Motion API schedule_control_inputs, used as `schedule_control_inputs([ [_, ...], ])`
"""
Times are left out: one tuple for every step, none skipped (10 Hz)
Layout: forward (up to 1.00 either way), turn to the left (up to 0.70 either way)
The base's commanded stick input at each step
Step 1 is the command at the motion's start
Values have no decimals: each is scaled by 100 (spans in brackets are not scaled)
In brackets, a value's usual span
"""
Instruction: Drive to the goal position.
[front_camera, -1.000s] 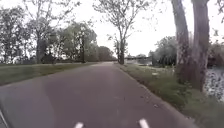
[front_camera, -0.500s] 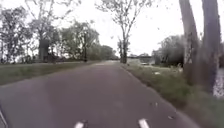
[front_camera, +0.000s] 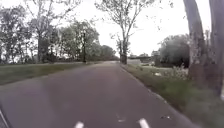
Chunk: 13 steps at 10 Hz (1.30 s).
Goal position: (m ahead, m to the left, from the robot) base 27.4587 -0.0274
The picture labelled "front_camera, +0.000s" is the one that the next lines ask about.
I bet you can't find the dark bushy tree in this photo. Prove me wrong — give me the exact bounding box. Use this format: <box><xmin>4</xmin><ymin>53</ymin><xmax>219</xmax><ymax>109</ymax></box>
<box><xmin>159</xmin><ymin>34</ymin><xmax>191</xmax><ymax>69</ymax></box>

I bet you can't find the grass verge with slope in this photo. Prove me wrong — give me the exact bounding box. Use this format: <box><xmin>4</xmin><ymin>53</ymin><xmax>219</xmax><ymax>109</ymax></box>
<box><xmin>0</xmin><ymin>60</ymin><xmax>104</xmax><ymax>86</ymax></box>

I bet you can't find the robot's own part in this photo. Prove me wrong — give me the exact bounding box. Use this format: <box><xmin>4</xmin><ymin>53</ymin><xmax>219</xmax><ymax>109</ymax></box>
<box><xmin>138</xmin><ymin>118</ymin><xmax>151</xmax><ymax>128</ymax></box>
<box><xmin>73</xmin><ymin>121</ymin><xmax>85</xmax><ymax>128</ymax></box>

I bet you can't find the row of trees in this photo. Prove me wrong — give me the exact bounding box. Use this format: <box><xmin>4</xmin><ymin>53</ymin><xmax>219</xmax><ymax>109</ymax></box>
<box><xmin>0</xmin><ymin>0</ymin><xmax>118</xmax><ymax>65</ymax></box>

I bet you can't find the dark reddish asphalt path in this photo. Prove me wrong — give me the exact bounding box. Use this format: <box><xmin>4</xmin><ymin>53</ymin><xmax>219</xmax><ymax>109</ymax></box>
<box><xmin>0</xmin><ymin>60</ymin><xmax>201</xmax><ymax>128</ymax></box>

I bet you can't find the thick pale tree trunk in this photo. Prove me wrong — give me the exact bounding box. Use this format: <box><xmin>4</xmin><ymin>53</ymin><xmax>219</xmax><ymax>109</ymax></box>
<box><xmin>208</xmin><ymin>0</ymin><xmax>224</xmax><ymax>101</ymax></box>
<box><xmin>182</xmin><ymin>0</ymin><xmax>210</xmax><ymax>88</ymax></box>

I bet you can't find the low dark bridge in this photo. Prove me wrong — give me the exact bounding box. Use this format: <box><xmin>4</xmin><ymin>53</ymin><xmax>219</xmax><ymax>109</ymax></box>
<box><xmin>128</xmin><ymin>56</ymin><xmax>158</xmax><ymax>66</ymax></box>

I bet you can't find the grass strip by water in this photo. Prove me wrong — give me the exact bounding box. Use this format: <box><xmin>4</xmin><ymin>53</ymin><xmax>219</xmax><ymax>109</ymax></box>
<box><xmin>119</xmin><ymin>63</ymin><xmax>224</xmax><ymax>128</ymax></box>

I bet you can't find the tall thin-crowned tree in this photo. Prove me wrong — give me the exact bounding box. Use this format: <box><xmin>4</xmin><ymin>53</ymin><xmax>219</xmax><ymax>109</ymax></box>
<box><xmin>94</xmin><ymin>0</ymin><xmax>158</xmax><ymax>65</ymax></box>

